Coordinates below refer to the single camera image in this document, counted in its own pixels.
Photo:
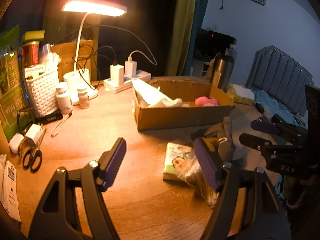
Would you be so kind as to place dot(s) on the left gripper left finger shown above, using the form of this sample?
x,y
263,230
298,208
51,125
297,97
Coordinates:
x,y
56,216

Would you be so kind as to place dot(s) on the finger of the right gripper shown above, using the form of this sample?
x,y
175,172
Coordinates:
x,y
283,130
256,143

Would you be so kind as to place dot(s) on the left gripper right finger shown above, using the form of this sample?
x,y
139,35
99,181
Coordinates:
x,y
264,216

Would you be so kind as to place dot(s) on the grey dotted glove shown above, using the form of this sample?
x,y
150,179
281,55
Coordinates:
x,y
218,138

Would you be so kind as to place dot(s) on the pink plush toy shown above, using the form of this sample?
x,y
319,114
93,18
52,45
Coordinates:
x,y
205,101

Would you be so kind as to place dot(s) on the green tissue pack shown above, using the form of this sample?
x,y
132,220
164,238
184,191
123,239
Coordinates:
x,y
177,162

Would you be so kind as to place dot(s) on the blue patterned blanket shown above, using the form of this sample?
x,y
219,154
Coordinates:
x,y
272,106

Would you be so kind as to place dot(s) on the yellow tissue box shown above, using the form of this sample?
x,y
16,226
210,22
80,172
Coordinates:
x,y
240,94

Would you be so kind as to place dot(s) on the grey padded headboard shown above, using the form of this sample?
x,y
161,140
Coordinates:
x,y
281,77

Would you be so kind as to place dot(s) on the steel thermos cup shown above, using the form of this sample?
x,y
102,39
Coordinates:
x,y
222,70

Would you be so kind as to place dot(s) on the white paper leaflet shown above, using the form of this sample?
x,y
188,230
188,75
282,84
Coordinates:
x,y
9,189

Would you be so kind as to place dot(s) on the black flashlight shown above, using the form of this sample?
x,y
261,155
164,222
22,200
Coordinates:
x,y
43,120

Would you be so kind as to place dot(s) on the white earbuds case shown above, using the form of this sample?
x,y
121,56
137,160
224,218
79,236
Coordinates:
x,y
15,142

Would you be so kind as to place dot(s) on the black computer monitor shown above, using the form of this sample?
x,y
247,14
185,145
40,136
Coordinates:
x,y
209,43

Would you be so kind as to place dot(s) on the brown cardboard box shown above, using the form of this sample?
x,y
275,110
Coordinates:
x,y
188,114

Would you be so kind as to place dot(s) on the small brown pill bottle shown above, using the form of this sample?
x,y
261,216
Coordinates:
x,y
83,97

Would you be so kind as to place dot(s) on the white pill bottle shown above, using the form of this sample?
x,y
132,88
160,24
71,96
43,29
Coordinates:
x,y
63,97

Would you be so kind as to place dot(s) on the green printed package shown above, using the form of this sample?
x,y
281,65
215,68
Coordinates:
x,y
12,92

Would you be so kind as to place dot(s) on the white desk lamp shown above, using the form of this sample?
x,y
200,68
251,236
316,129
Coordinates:
x,y
80,76

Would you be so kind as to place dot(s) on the white power strip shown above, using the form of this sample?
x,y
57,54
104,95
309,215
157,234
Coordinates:
x,y
112,87

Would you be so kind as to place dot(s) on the white woven basket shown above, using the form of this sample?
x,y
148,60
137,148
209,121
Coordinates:
x,y
42,93

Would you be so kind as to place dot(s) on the yellow teal curtain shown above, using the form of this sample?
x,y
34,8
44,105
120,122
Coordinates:
x,y
159,34

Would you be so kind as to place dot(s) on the yellow green sponge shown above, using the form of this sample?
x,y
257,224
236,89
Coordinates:
x,y
35,35

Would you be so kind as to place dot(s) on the black handled scissors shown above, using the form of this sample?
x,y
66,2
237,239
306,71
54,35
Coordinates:
x,y
32,159

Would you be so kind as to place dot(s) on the white charger with black cable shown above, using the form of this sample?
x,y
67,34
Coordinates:
x,y
116,70

